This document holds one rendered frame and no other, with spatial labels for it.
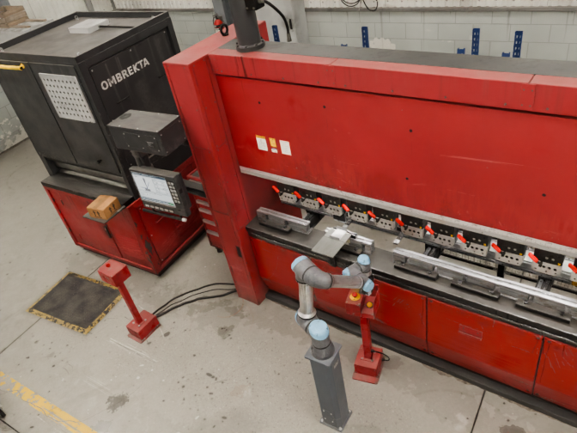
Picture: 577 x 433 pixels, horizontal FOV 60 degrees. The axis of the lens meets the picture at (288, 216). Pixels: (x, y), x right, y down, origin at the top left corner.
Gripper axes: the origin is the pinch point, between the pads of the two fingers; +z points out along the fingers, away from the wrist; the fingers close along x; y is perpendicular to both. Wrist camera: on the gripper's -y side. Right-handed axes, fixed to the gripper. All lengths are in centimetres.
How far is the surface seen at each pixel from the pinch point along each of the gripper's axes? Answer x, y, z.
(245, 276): 125, 36, 51
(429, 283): -38.2, 15.8, -2.3
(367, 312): -0.1, -4.6, 13.0
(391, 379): -14, -12, 83
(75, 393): 233, -93, 76
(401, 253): -16.7, 31.6, -10.4
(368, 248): 7.9, 36.5, -5.9
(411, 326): -26, 12, 44
